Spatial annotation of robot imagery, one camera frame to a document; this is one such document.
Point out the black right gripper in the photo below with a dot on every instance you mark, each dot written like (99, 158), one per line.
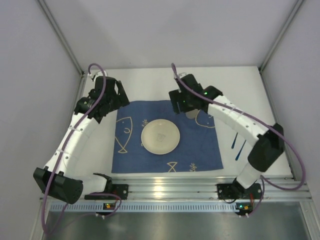
(175, 101)

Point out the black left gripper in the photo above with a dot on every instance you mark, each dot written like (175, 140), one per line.
(121, 93)

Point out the beige cup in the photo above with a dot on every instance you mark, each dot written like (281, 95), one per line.
(192, 114)

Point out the cream ceramic plate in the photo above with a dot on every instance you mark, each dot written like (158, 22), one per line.
(160, 136)

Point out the blue fish-print placemat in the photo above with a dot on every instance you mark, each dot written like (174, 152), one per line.
(198, 148)

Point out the blue metal spoon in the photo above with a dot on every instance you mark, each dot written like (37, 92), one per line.
(234, 141)

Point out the blue metal fork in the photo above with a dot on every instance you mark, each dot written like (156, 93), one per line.
(240, 151)

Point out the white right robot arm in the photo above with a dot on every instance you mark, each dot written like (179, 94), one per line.
(267, 146)

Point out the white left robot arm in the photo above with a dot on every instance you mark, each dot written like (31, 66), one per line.
(58, 179)

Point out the aluminium table edge rail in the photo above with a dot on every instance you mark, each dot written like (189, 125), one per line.
(201, 188)

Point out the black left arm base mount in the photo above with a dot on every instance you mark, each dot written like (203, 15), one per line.
(121, 190)

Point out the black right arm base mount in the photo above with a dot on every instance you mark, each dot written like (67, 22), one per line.
(230, 192)

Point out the left aluminium frame post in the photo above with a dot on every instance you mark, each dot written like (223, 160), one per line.
(59, 34)

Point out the aluminium frame post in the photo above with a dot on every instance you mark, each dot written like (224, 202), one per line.
(59, 34)
(281, 34)

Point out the perforated cable tray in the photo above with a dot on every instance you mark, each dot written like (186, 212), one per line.
(152, 207)

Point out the right aluminium frame post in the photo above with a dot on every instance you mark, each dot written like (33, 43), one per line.
(281, 34)

